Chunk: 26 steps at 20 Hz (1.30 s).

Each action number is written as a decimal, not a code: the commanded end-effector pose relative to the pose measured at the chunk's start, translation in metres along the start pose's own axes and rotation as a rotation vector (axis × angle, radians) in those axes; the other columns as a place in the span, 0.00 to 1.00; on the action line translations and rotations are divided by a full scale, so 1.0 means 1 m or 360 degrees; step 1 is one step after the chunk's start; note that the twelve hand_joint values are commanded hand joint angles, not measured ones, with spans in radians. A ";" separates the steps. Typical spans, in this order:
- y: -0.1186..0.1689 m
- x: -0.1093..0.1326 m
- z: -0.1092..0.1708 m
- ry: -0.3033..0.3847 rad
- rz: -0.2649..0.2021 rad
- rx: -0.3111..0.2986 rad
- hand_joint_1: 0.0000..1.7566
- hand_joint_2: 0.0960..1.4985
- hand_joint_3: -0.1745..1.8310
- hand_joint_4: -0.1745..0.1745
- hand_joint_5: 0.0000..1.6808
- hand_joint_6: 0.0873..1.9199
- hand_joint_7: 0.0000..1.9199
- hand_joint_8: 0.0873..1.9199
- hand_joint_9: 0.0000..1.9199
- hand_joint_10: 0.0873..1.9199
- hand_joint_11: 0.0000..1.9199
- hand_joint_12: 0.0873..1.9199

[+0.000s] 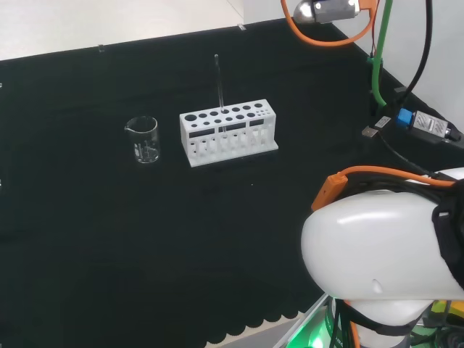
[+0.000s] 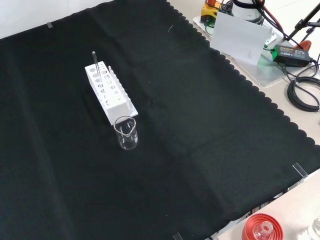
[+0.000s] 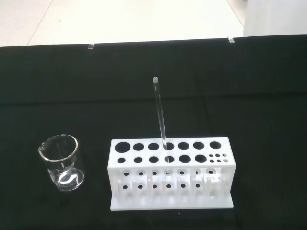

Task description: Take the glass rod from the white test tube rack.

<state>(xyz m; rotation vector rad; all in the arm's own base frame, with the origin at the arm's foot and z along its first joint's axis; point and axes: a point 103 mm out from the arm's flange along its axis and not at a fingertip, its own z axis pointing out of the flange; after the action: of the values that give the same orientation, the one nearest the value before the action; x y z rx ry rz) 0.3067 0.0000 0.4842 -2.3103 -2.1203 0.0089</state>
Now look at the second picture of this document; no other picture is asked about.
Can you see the clear glass rod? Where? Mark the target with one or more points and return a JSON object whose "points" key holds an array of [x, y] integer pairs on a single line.
{"points": [[96, 65]]}

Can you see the white test tube rack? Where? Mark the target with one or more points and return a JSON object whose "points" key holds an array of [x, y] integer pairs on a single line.
{"points": [[117, 107]]}

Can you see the black bench cloth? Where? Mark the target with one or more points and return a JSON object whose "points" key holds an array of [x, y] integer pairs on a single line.
{"points": [[175, 125]]}

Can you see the small clear glass beaker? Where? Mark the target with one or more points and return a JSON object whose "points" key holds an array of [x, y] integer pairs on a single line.
{"points": [[128, 143]]}

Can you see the pale board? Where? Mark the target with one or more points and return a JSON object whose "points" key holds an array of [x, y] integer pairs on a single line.
{"points": [[237, 37]]}

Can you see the clear cloth clip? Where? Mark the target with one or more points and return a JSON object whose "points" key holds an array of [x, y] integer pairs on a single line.
{"points": [[177, 236], [49, 25], [300, 170]]}

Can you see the yellow stop button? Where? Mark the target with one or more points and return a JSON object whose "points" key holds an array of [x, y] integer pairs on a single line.
{"points": [[208, 13]]}

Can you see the black power adapter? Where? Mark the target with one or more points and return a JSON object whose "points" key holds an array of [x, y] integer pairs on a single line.
{"points": [[291, 53]]}

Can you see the clear glass flask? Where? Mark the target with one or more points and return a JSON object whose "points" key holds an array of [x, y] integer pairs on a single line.
{"points": [[266, 228]]}

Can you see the orange plastic piece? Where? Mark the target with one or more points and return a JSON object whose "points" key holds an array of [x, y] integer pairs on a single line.
{"points": [[305, 45]]}

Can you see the black tripod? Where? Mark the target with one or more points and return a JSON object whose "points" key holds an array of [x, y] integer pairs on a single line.
{"points": [[303, 21]]}

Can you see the clear glass vessel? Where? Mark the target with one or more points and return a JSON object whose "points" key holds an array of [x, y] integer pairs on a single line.
{"points": [[315, 230]]}

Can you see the clear base plate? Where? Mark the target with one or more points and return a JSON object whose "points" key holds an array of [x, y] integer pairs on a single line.
{"points": [[270, 75]]}

